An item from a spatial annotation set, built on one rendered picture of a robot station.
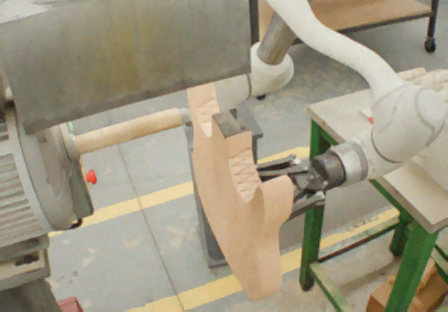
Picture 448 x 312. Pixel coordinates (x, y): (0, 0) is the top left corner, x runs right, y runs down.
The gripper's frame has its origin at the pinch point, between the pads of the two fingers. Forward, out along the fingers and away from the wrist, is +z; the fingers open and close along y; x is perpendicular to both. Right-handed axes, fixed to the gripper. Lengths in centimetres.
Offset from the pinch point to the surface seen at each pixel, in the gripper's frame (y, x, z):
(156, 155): 144, -131, -9
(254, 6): 183, -65, -93
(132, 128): 7.2, 19.7, 17.6
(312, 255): 22, -84, -42
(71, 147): 6.6, 20.1, 28.2
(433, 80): 12, 4, -60
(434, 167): -5, -9, -51
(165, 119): 7.2, 19.6, 11.8
